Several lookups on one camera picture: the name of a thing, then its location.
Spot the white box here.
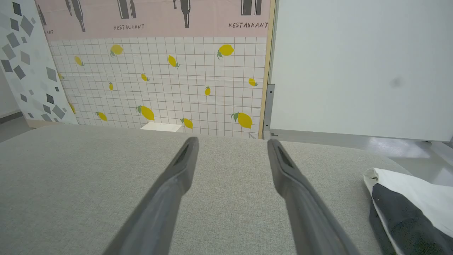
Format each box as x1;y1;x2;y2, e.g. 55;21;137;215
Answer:
140;122;183;133

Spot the grey terrazzo print panel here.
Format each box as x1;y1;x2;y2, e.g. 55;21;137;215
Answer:
0;0;79;129

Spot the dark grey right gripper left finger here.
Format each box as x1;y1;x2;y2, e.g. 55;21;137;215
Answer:
103;137;200;255

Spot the white partition board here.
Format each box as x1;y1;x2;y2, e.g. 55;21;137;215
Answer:
264;0;453;142

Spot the lemon print grid panel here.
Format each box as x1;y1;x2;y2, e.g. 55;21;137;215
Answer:
35;0;276;139

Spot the white and black shirt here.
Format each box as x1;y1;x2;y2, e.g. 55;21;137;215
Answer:
363;168;453;255

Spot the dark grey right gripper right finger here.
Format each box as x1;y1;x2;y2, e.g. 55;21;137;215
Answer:
267;138;360;255

